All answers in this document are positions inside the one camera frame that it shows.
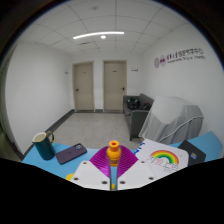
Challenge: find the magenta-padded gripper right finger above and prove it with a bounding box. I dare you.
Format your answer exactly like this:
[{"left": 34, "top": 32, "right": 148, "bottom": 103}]
[{"left": 116, "top": 145, "right": 158, "bottom": 191}]

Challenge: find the orange charger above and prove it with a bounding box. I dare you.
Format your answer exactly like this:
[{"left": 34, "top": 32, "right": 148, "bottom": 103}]
[{"left": 106, "top": 139, "right": 122, "bottom": 168}]

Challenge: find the purple wall sign lettering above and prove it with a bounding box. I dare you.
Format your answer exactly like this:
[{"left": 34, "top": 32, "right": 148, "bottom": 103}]
[{"left": 153, "top": 47, "right": 206, "bottom": 69}]

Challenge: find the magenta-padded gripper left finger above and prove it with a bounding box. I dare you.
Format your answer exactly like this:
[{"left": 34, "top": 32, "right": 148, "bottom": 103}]
[{"left": 69, "top": 145, "right": 112, "bottom": 191}]

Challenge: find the white rainbow-print mouse pad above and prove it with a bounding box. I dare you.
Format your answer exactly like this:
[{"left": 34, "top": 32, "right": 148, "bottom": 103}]
[{"left": 134, "top": 138, "right": 190, "bottom": 181}]

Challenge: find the beige door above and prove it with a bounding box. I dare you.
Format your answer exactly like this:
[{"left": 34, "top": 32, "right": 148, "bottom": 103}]
[
  {"left": 102, "top": 59, "right": 128, "bottom": 113},
  {"left": 72, "top": 61, "right": 95, "bottom": 113}
]

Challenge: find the purple smartphone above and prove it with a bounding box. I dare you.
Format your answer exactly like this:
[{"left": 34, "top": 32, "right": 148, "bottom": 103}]
[{"left": 55, "top": 143, "right": 88, "bottom": 165}]

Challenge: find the black notebook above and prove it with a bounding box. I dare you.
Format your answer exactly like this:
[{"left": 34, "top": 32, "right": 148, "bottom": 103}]
[{"left": 177, "top": 139, "right": 207, "bottom": 167}]

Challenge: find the teal mug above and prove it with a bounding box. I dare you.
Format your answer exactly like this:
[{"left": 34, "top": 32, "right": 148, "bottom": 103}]
[{"left": 31, "top": 130, "right": 55, "bottom": 161}]

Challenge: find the long ceiling light strip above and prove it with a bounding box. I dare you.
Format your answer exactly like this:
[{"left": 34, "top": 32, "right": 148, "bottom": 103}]
[{"left": 72, "top": 31, "right": 125, "bottom": 40}]

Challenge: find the grey sofa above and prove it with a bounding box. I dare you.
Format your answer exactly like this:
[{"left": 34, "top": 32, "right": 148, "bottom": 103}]
[{"left": 122, "top": 93, "right": 155, "bottom": 142}]

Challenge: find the grey cloth-covered furniture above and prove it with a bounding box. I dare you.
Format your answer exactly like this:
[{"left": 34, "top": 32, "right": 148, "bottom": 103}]
[{"left": 138, "top": 95, "right": 205, "bottom": 145}]

